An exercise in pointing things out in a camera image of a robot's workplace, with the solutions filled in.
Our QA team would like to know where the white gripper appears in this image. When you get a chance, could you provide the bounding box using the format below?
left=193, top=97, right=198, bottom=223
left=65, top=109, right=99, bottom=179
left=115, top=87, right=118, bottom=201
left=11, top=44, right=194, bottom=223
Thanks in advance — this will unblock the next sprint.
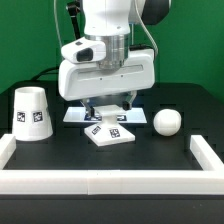
left=58, top=49, right=155, bottom=117

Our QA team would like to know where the white lamp base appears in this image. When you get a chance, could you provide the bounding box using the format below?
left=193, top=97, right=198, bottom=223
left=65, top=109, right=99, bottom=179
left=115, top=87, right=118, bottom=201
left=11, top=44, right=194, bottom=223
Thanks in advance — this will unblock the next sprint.
left=84, top=105, right=135, bottom=146

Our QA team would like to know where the white lamp bulb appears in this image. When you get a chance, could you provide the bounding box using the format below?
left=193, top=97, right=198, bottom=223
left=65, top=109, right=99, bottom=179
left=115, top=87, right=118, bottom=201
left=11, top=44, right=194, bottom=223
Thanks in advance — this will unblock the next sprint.
left=153, top=109, right=181, bottom=136

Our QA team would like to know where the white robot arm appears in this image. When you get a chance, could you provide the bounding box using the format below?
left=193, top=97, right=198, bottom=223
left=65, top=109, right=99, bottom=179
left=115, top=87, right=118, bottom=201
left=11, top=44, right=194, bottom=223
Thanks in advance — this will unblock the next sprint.
left=58, top=0, right=171, bottom=116

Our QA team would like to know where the white lamp shade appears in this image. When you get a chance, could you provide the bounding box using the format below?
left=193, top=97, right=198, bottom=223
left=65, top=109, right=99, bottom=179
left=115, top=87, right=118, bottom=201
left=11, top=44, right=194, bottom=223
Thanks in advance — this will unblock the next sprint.
left=12, top=86, right=53, bottom=141

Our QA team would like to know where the white marker sheet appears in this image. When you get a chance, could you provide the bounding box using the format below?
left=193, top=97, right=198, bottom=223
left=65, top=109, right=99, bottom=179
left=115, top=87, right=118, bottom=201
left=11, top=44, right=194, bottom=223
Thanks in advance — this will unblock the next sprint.
left=63, top=107, right=147, bottom=124

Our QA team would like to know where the white U-shaped fence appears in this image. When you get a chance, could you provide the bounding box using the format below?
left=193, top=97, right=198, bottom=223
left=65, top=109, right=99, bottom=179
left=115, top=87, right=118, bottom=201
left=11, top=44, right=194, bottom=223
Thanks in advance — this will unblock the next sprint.
left=0, top=134, right=224, bottom=195

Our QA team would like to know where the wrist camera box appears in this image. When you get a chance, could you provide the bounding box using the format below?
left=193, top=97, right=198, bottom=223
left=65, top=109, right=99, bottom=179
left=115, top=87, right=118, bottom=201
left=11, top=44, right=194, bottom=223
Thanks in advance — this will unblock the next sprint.
left=61, top=37, right=106, bottom=63

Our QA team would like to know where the black cable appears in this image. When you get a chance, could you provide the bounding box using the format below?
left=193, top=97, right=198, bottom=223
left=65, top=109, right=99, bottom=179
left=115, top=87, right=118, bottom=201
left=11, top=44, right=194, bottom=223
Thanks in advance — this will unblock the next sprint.
left=30, top=65, right=62, bottom=82

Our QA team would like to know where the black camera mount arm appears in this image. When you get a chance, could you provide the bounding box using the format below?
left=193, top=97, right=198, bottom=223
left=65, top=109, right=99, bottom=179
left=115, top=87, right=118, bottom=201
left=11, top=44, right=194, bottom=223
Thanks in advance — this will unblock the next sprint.
left=66, top=0, right=81, bottom=39

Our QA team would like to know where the grey thin cable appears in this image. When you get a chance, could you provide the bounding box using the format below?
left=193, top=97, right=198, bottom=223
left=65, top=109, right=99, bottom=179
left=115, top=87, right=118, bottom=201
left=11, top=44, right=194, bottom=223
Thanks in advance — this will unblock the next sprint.
left=53, top=0, right=64, bottom=51

